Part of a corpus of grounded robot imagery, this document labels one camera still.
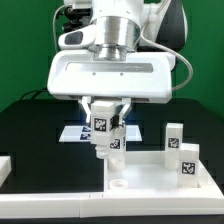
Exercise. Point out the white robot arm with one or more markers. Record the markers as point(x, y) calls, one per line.
point(162, 26)

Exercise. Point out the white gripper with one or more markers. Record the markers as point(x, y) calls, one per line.
point(101, 63)

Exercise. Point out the grey camera on mount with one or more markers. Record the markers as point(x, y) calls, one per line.
point(78, 5)

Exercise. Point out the white L-shaped obstacle wall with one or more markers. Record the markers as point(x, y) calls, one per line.
point(114, 202)

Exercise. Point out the white wall piece left edge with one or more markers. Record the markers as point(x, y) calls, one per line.
point(5, 168)

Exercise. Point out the white square tabletop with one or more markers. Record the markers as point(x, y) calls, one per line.
point(146, 170)

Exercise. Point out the white plate with fiducial tags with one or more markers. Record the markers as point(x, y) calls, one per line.
point(82, 134)

